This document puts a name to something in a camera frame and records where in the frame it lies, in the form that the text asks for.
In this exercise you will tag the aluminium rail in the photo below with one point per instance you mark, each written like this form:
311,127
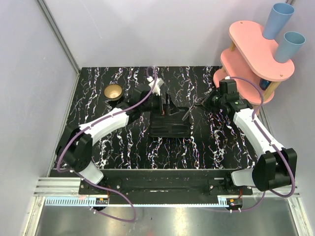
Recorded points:
71,187

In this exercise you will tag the pink three-tier shelf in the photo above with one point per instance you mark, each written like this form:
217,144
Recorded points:
251,56

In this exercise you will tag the black zip tool case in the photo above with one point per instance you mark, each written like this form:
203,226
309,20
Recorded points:
170,126

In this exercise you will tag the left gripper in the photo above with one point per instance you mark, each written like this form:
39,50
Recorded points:
161,103

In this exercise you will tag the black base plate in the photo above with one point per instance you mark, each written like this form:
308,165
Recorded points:
204,181

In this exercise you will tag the bronze bowl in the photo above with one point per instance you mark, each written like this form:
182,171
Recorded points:
113,92

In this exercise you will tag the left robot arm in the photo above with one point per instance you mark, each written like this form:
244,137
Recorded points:
76,144

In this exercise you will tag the dark blue cup on shelf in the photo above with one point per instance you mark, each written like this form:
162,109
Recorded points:
264,84

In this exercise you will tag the blue cup lower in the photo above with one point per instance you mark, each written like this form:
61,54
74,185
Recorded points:
289,46

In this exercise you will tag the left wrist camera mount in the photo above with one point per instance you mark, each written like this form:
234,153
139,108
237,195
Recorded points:
156,87

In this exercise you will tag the silver scissors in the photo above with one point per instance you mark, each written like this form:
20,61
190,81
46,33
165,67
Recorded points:
196,104

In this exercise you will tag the blue cup upper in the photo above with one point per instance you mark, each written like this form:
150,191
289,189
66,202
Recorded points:
277,19

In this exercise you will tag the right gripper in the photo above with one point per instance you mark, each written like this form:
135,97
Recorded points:
206,102

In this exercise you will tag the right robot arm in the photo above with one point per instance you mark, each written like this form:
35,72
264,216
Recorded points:
276,166

